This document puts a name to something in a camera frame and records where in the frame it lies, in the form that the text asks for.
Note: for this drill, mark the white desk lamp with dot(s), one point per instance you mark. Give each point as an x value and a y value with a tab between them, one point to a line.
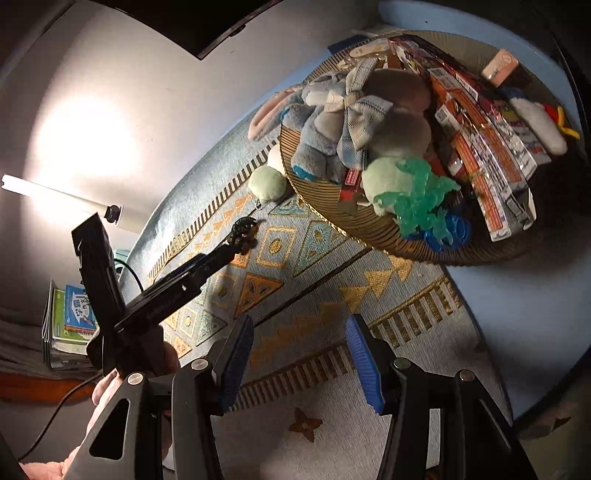
69	198

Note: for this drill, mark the small green pink plush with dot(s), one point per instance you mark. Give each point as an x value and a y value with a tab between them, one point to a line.
268	182

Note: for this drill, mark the white plush chicken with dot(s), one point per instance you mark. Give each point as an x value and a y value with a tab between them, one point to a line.
540	124

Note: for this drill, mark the person's left hand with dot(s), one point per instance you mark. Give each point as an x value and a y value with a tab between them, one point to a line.
167	357

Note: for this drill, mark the blue toy figure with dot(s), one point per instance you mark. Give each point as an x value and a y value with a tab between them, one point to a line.
455	233

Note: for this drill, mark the green toy figure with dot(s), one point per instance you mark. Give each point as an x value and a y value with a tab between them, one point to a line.
420	198

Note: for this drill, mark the round woven basket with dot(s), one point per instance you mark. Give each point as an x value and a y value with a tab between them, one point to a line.
332	203

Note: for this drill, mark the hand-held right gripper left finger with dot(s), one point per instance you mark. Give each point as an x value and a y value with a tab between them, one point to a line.
238	362

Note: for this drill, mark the small red white packet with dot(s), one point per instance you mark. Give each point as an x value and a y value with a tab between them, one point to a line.
353	180

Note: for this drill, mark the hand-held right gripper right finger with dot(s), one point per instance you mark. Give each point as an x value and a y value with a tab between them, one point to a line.
367	364

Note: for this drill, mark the black toy figure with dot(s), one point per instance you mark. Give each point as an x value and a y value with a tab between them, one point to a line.
242	233

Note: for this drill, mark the three-ball plush skewer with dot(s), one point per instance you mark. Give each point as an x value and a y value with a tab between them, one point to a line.
401	124

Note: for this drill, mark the stack of colourful books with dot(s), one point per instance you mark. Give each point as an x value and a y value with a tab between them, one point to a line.
74	318

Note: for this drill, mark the blue pink plush rabbit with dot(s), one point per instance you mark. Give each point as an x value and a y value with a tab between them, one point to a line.
314	124

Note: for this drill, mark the yellow lighter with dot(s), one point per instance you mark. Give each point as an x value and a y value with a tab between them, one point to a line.
499	67

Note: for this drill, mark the long printed card box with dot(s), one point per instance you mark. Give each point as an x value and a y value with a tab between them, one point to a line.
503	184

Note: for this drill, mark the patterned woven table mat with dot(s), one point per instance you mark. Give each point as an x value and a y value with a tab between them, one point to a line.
300	286

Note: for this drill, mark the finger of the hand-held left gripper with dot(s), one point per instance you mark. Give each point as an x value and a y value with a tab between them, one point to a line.
212	267

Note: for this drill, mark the person's left forearm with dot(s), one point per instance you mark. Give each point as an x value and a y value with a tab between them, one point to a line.
46	470

